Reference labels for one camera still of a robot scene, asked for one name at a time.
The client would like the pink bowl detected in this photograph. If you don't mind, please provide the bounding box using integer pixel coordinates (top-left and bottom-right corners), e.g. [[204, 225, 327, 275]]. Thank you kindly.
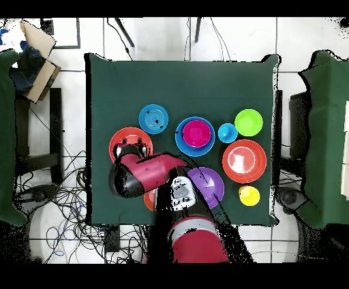
[[181, 119, 213, 149]]

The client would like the large orange bowl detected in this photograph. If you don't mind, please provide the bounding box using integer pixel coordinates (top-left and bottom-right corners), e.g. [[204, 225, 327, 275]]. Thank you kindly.
[[222, 139, 267, 184], [108, 126, 154, 164]]

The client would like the large blue bowl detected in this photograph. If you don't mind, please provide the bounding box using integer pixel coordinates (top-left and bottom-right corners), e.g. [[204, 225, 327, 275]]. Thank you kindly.
[[174, 116, 216, 157]]

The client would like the small blue bowl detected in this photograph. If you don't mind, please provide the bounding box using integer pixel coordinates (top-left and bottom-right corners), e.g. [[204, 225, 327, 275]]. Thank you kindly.
[[138, 104, 169, 135]]

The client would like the purple bowl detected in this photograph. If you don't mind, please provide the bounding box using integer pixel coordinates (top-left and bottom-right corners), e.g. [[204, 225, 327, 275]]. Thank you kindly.
[[186, 166, 225, 209]]

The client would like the blue cup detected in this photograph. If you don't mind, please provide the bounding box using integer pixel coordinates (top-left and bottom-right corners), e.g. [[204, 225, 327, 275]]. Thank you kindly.
[[217, 123, 239, 144]]

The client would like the dark green tablecloth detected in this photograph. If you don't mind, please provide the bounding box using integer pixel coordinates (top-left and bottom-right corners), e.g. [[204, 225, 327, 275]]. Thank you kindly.
[[85, 52, 282, 227]]

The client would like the small orange bowl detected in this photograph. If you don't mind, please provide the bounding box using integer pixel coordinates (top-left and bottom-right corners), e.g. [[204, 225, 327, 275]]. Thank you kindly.
[[143, 187, 158, 212]]

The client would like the green bowl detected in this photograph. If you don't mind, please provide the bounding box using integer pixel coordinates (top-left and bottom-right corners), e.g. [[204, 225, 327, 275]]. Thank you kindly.
[[234, 108, 264, 137]]

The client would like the yellow cup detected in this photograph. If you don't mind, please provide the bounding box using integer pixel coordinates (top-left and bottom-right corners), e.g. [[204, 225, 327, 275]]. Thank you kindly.
[[239, 185, 261, 207]]

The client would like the black box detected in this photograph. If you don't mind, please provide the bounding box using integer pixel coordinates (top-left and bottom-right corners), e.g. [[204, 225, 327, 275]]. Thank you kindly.
[[104, 224, 121, 254]]

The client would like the black tripod leg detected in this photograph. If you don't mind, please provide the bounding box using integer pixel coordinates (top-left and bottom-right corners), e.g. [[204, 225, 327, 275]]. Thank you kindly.
[[194, 17, 202, 44], [114, 17, 136, 48]]

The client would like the black stool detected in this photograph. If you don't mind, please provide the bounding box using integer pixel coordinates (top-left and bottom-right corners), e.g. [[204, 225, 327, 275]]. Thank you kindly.
[[14, 87, 64, 186]]

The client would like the black stand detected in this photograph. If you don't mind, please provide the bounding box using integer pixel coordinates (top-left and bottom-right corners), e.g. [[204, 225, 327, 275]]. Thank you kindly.
[[288, 91, 312, 159]]

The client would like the cardboard box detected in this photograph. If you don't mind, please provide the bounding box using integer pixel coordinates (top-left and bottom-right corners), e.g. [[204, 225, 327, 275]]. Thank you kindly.
[[10, 20, 62, 104]]

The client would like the green cloth covered table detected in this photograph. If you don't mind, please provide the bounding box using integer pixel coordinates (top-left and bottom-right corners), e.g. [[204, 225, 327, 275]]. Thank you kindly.
[[297, 50, 349, 230], [0, 50, 28, 227]]

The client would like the blue cloth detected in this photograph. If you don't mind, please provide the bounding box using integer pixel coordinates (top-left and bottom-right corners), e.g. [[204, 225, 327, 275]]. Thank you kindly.
[[9, 44, 46, 93]]

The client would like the tangle of black cables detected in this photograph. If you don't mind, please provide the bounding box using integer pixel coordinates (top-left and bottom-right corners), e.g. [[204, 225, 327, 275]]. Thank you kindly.
[[13, 149, 149, 264]]

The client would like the grey pedestal foot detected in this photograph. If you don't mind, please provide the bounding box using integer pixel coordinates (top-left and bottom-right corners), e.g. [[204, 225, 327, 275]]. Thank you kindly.
[[13, 183, 59, 216], [275, 186, 309, 213]]

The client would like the dark grey frame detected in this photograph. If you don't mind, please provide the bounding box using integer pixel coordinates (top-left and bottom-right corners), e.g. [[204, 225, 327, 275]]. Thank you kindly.
[[40, 17, 82, 50]]

